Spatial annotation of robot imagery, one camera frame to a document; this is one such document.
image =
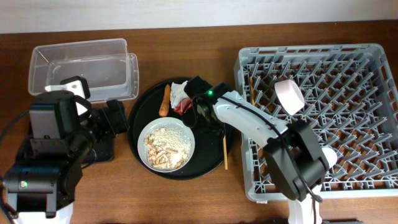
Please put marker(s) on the rice and food scraps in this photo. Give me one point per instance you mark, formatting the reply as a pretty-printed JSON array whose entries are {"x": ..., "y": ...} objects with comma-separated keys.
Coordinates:
[{"x": 166, "y": 148}]

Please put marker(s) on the black rectangular tray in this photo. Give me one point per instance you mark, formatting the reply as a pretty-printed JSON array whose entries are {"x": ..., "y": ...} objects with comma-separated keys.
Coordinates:
[{"x": 102, "y": 149}]

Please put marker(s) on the wooden chopstick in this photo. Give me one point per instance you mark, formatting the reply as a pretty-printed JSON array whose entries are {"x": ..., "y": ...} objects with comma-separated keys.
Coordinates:
[
  {"x": 252, "y": 91},
  {"x": 225, "y": 153}
]

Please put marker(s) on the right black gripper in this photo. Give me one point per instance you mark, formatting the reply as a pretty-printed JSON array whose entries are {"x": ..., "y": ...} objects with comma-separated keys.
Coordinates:
[{"x": 205, "y": 125}]

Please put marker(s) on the crumpled white napkin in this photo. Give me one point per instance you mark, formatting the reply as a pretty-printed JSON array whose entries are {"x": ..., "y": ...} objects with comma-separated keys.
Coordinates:
[{"x": 177, "y": 94}]

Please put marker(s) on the clear plastic bin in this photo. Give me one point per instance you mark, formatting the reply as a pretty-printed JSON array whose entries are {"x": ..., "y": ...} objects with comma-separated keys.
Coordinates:
[{"x": 111, "y": 71}]

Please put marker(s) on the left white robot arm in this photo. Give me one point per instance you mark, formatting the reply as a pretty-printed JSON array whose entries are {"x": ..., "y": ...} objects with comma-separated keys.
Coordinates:
[{"x": 40, "y": 186}]

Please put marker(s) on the orange carrot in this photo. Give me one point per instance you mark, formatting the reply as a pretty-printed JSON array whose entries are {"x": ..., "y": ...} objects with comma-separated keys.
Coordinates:
[{"x": 164, "y": 107}]

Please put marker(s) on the light blue cup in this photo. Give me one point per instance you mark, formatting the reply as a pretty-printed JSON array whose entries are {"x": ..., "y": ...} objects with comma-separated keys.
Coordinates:
[{"x": 330, "y": 155}]

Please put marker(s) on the grey plate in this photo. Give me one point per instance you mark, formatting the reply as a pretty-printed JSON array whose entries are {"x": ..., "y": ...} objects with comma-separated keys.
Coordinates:
[{"x": 163, "y": 122}]

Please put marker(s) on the pink bowl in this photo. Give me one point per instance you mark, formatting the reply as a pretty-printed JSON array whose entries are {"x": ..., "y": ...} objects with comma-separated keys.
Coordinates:
[{"x": 290, "y": 96}]

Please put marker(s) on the grey dishwasher rack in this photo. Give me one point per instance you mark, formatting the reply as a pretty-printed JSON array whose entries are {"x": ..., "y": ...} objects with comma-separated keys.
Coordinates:
[{"x": 350, "y": 103}]

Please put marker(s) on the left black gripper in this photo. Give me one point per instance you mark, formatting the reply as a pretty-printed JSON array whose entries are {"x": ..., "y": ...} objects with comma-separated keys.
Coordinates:
[{"x": 109, "y": 129}]

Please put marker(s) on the red snack wrapper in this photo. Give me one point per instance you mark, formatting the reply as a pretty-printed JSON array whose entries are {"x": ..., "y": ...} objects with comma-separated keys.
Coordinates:
[{"x": 183, "y": 106}]

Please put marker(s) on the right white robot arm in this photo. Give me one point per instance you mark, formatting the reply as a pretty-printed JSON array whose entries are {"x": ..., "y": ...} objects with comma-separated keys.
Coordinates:
[{"x": 296, "y": 161}]

